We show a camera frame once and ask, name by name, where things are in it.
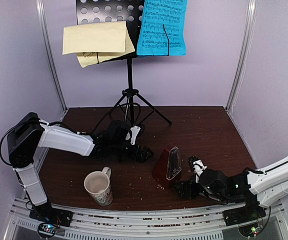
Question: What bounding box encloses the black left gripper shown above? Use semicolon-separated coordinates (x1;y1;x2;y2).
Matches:
110;141;154;163

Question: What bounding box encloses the yellow sheet music page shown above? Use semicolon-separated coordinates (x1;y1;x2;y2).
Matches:
62;21;135;68

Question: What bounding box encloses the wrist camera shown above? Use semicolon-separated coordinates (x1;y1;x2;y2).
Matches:
188;155;207;183
125;124;145;145

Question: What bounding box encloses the blue sheet music page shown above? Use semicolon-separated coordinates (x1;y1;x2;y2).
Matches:
136;0;188;56

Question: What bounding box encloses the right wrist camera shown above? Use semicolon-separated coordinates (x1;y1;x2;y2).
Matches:
188;155;207;183

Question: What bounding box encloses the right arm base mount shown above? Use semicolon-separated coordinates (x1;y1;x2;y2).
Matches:
222;206;271;239

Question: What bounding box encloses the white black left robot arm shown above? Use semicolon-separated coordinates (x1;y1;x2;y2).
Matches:
1;112;154;222

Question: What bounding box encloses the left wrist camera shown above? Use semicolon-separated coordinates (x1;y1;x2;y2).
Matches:
125;124;145;145

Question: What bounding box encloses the right aluminium corner post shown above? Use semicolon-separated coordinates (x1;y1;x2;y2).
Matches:
226;0;257;114

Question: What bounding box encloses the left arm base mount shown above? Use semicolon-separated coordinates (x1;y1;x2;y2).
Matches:
29;204;73;240

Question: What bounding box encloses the left aluminium corner post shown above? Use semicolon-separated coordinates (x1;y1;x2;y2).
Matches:
36;0;68;112

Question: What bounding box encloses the aluminium corner post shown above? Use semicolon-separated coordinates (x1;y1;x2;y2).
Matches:
226;0;257;114
36;0;68;112

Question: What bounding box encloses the white ceramic mug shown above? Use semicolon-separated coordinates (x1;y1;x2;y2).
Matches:
84;167;113;207

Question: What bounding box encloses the clear plastic metronome cover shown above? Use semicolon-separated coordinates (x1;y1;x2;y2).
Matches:
166;146;182;181

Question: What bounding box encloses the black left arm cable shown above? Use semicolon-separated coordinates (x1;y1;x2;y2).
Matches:
46;102;142;137

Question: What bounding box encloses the red wooden metronome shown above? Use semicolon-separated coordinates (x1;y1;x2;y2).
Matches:
152;145;181;190

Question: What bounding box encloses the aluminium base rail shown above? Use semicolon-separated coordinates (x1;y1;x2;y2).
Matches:
2;198;288;240

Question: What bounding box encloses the black music stand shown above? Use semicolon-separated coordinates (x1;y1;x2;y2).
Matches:
76;0;172;127

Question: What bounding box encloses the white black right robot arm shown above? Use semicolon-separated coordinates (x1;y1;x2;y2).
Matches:
174;156;288;221

